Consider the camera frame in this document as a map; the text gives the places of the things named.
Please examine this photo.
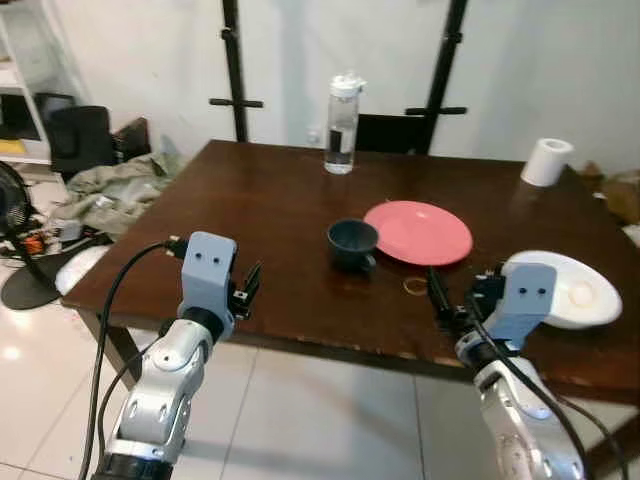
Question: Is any black chair backrest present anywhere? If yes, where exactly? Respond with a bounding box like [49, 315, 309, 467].
[354, 112, 433, 157]

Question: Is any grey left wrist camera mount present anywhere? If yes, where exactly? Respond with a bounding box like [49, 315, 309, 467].
[177, 232, 240, 319]

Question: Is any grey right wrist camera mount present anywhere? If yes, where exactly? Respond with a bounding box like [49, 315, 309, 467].
[486, 263, 559, 347]

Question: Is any black floor fan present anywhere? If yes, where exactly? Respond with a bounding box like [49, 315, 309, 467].
[0, 160, 65, 311]

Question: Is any dark blue cup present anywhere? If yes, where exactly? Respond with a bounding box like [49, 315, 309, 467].
[326, 218, 381, 274]

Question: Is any brown cardboard clutter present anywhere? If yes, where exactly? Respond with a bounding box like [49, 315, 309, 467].
[578, 160, 640, 229]

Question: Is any white paper roll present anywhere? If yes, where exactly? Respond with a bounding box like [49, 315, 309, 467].
[520, 138, 576, 188]

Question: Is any pink plate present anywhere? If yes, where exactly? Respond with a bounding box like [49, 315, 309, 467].
[363, 200, 474, 268]

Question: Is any white plastic bag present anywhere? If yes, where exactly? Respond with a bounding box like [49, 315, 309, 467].
[54, 244, 113, 298]

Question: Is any white shelf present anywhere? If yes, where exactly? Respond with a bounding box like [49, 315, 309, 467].
[0, 0, 55, 167]

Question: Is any white bowl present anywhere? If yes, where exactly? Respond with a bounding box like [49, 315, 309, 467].
[500, 250, 624, 331]

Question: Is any olive cloth heap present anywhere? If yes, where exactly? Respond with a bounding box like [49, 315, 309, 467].
[48, 150, 185, 241]

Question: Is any black office chair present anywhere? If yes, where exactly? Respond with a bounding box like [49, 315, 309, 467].
[46, 103, 121, 184]

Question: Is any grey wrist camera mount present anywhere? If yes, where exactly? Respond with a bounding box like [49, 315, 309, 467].
[177, 232, 240, 319]
[486, 263, 559, 347]

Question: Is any clear water bottle white cap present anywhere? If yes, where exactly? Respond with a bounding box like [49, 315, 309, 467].
[324, 72, 367, 176]

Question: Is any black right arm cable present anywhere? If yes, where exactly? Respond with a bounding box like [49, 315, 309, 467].
[426, 265, 629, 480]

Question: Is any black stand leg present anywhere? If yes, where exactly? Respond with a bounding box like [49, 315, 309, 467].
[208, 0, 267, 143]
[404, 0, 471, 157]

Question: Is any dark brown wooden table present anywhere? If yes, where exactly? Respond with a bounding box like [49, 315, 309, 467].
[60, 138, 640, 411]

